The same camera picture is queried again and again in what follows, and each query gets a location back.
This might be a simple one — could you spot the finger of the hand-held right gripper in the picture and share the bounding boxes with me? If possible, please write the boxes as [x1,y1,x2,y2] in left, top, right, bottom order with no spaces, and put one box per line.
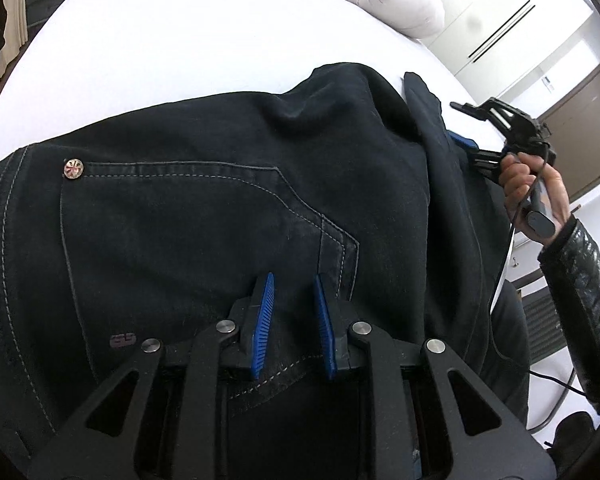
[446,131,505,179]
[450,96,536,135]

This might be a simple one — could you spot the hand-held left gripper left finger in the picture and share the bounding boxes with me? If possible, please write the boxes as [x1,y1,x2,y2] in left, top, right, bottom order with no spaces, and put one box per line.
[27,272,276,480]

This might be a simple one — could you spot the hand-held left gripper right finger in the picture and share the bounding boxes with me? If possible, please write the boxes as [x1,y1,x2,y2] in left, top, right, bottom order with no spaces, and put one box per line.
[312,274,556,480]

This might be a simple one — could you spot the black pants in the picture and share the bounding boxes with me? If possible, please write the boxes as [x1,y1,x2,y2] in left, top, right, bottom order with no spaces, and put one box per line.
[0,62,531,480]

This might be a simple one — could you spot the person's right forearm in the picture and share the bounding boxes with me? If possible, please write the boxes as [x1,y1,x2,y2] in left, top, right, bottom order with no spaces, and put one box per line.
[536,216,600,416]

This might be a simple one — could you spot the person's right hand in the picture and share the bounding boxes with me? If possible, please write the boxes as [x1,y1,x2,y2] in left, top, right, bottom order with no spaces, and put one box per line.
[497,152,578,248]

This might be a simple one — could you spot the brown door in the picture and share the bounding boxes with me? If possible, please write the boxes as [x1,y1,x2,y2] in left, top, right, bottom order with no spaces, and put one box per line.
[540,62,600,202]

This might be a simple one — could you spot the white wardrobe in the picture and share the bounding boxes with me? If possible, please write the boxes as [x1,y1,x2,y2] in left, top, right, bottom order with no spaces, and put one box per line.
[415,0,600,106]

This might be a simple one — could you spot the radiator grille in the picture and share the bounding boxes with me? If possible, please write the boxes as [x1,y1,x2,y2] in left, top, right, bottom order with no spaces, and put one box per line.
[517,287,567,362]

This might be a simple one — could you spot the dark cloth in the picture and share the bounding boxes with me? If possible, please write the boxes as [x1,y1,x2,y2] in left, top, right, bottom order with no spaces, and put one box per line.
[545,410,600,467]

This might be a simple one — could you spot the beige curtain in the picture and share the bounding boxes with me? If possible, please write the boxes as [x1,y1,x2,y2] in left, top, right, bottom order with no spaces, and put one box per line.
[0,0,37,81]

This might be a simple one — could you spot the black cable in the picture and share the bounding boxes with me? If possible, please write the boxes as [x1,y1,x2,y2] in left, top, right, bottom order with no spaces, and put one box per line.
[527,367,593,433]

